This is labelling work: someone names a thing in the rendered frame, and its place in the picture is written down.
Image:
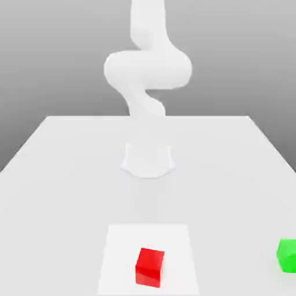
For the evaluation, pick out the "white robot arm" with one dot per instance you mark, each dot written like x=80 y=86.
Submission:
x=148 y=69

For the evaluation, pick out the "small red cube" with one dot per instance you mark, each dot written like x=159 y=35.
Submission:
x=149 y=268

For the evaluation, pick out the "small green cube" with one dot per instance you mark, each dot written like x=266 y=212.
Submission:
x=288 y=255

